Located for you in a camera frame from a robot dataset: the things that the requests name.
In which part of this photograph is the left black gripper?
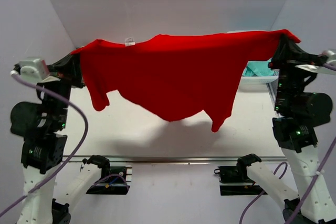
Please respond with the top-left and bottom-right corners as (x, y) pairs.
(42, 50), (86, 128)

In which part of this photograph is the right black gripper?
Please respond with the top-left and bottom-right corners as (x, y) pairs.
(268, 33), (319, 113)

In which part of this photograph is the red t-shirt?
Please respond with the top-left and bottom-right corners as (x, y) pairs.
(74, 29), (299, 132)

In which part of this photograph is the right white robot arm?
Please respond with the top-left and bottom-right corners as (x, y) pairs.
(237, 35), (335, 223)

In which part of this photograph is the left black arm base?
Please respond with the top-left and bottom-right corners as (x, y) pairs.
(86, 166), (133, 195)

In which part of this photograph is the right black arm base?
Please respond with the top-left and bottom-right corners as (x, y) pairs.
(214, 166), (262, 196)

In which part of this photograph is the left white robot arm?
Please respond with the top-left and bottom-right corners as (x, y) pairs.
(10, 54), (111, 223)

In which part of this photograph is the teal t-shirt in basket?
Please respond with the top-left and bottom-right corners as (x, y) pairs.
(242, 61), (279, 77)

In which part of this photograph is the white plastic basket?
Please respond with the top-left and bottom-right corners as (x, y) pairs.
(239, 59), (278, 87)

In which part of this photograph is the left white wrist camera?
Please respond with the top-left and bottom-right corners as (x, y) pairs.
(10, 58), (60, 83)

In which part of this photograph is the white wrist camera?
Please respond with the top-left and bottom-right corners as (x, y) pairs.
(296, 48), (336, 72)
(10, 58), (60, 83)

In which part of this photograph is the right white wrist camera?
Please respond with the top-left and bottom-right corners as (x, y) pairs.
(296, 48), (336, 72)

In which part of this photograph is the aluminium table rail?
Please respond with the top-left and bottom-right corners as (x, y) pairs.
(69, 156), (287, 164)

